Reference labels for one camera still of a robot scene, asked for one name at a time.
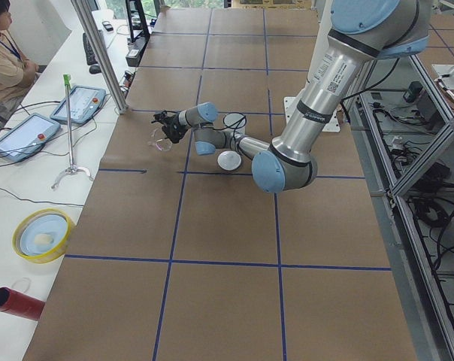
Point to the black power box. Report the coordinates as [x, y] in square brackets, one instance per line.
[135, 51]

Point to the far blue teach pendant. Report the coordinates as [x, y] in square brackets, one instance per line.
[84, 102]

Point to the black keyboard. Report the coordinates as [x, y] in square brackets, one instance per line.
[88, 50]

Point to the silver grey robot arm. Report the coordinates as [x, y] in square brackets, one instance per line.
[360, 31]

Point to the aluminium side frame rail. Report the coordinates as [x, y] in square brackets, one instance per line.
[404, 116]

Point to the aluminium frame post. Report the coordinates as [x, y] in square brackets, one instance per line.
[87, 21]

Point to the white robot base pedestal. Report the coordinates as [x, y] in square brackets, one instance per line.
[320, 48]

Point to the light blue plate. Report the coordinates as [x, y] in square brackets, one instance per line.
[43, 234]

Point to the red cylinder tube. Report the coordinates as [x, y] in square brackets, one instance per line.
[19, 304]

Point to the yellow tape roll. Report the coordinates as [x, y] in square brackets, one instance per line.
[50, 255]

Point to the black computer mouse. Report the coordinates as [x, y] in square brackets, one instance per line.
[94, 69]

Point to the person in beige shirt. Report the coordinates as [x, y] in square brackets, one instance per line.
[17, 72]

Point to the silver stand with green top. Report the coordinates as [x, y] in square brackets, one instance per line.
[72, 168]

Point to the near blue teach pendant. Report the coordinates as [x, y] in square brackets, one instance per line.
[27, 138]

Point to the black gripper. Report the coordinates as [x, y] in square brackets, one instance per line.
[173, 124]

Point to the blue teach pendant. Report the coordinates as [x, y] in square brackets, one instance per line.
[27, 138]
[84, 102]

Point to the white cup lid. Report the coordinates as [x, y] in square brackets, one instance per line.
[229, 160]

